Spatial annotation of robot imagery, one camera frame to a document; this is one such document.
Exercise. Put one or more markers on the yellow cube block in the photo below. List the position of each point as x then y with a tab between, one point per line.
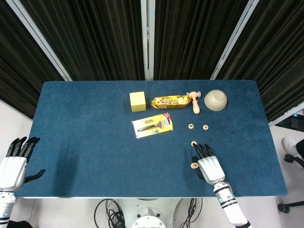
137	102

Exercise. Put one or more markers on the black chair base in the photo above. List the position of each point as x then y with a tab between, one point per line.
291	158

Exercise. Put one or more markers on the dark pleated curtain panel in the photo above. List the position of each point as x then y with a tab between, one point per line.
280	59
14	71
190	40
95	40

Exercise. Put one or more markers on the beige upturned bowl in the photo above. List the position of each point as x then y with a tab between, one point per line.
215	102

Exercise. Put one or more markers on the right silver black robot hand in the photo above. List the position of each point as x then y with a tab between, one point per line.
211	169

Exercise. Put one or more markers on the blue velvet table cover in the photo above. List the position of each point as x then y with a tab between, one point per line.
95	154

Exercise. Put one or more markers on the white sneaker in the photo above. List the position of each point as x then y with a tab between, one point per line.
288	145

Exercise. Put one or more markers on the black trouser leg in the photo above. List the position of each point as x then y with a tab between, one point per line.
301	146

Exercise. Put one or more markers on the black stand foot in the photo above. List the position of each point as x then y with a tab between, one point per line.
283	208

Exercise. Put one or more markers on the wooden disc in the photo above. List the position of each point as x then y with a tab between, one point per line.
205	127
194	143

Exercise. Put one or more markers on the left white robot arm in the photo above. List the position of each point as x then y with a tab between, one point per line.
6	206

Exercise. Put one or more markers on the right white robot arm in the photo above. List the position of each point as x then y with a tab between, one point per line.
229	204

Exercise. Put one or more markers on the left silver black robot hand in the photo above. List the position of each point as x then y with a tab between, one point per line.
12	171

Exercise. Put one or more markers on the wooden toy hammer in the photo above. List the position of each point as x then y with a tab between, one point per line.
196	108

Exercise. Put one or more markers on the white divider frame post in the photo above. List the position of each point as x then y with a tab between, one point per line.
234	40
144	35
40	40
285	116

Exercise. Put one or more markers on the white robot torso base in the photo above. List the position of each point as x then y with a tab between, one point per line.
152	204

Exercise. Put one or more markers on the razor in blister pack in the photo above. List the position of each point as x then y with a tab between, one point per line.
154	126

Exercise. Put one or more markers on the gold snack package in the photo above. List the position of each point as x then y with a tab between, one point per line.
171	102

